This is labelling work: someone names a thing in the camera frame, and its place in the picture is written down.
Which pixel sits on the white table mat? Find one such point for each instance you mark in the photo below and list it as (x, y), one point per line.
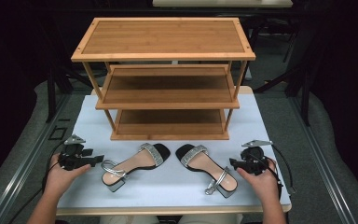
(174, 186)

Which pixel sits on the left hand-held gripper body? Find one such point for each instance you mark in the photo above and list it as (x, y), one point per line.
(71, 158)

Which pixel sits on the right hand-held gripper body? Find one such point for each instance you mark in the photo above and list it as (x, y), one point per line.
(254, 160)

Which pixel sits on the wooden three-tier shoe rack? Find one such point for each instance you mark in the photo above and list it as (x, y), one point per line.
(163, 37)

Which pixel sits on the person's right hand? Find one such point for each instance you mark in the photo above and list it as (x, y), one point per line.
(261, 183)

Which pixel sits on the person's left hand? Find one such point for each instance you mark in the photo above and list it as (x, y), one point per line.
(62, 180)

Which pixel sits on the pale background table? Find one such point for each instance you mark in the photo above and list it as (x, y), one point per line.
(222, 3)

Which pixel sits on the light wooden table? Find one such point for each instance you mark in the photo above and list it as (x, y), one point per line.
(167, 211)

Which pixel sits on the black metal stand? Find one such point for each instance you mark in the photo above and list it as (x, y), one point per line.
(304, 93)
(52, 90)

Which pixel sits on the grey metal floor rail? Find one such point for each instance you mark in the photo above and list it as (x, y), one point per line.
(21, 174)
(323, 161)

